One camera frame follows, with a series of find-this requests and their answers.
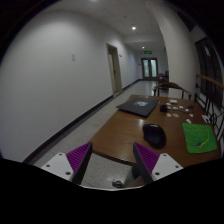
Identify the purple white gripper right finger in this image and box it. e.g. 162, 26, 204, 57
133, 142, 182, 185

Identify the wooden chair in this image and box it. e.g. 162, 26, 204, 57
153, 82, 192, 100

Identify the green exit sign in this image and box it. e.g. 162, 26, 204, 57
144, 51, 152, 55

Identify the small black round object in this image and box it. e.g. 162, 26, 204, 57
160, 105, 168, 112

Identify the green mouse pad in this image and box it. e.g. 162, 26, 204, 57
182, 123, 217, 154

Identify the white small box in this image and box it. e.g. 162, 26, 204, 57
170, 99, 177, 104

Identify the wooden handrail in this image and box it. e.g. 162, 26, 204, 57
196, 74, 224, 90

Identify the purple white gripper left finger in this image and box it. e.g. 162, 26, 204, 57
42, 142, 93, 185

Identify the black computer mouse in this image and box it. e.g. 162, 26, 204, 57
143, 124, 167, 149

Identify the dark window frame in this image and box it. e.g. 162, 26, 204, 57
195, 38, 223, 108

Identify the wooden side door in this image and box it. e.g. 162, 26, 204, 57
106, 44, 122, 93

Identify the black laptop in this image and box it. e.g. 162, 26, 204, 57
117, 97, 158, 117

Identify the glass double exit door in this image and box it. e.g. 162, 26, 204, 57
141, 58, 158, 81

